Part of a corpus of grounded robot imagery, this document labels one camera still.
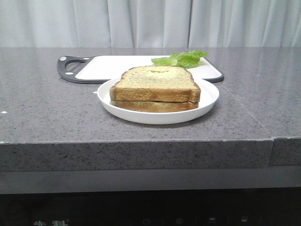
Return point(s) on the green lettuce leaf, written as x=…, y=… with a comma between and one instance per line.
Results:
x=189, y=59

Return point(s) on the toasted bread slice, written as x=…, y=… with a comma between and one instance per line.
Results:
x=155, y=106
x=156, y=83

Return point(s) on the white curtain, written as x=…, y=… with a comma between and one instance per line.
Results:
x=150, y=23

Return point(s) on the black appliance control panel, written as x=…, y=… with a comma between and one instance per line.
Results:
x=226, y=207

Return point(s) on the white round plate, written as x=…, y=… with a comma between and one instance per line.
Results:
x=208, y=97

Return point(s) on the white black cutting board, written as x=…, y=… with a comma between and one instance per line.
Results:
x=99, y=69

